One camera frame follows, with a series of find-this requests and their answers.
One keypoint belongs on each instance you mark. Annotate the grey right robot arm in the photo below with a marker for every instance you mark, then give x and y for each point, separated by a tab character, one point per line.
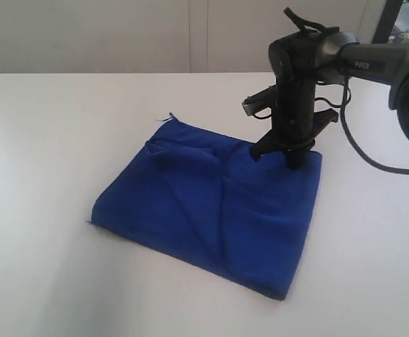
339	57

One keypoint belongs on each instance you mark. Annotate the blue microfiber towel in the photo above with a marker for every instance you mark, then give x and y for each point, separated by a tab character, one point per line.
198	196

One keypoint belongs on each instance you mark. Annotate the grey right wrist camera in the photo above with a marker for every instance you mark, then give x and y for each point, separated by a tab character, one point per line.
265	99

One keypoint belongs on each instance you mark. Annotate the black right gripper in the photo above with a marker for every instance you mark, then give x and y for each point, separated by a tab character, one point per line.
292	60

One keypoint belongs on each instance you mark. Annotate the black window frame post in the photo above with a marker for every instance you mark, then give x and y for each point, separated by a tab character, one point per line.
386	21

